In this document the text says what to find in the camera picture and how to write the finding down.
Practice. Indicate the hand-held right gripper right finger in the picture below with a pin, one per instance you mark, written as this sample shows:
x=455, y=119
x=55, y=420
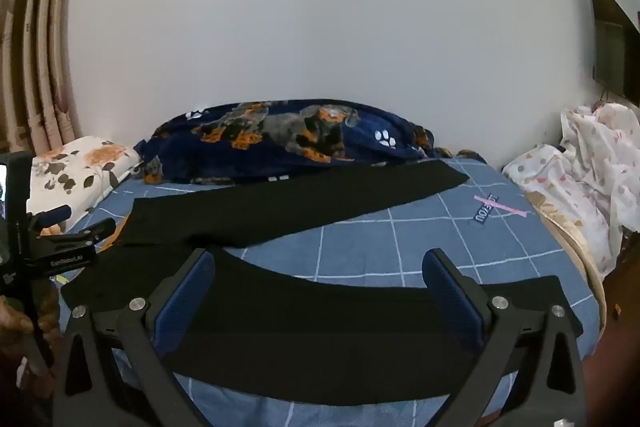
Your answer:
x=452, y=302

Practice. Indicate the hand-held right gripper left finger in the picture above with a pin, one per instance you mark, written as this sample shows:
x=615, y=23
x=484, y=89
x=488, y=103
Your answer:
x=186, y=301

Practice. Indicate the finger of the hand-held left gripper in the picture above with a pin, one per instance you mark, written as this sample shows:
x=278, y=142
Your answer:
x=59, y=213
x=92, y=229

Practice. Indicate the black pants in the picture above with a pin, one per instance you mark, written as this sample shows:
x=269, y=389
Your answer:
x=300, y=307

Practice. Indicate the person's left hand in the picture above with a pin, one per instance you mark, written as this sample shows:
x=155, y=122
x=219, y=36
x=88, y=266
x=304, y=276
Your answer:
x=12, y=317

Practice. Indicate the white floral pillow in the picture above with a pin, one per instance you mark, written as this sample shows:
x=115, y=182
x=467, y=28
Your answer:
x=85, y=167

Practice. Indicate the blue checked bed sheet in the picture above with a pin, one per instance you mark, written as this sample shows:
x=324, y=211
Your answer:
x=400, y=237

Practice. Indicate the beige pink curtain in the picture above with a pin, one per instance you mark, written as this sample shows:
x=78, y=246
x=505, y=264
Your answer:
x=40, y=57

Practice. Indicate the beige mattress edge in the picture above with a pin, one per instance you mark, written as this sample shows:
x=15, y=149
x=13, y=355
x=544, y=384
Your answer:
x=585, y=257

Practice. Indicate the white printed cloth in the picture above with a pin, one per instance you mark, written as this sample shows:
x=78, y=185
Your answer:
x=575, y=187

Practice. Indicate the navy dog print blanket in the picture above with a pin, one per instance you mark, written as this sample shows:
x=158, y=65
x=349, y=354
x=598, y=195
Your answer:
x=300, y=127

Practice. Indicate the black wall television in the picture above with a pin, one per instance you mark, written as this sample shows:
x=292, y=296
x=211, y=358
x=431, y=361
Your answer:
x=610, y=47

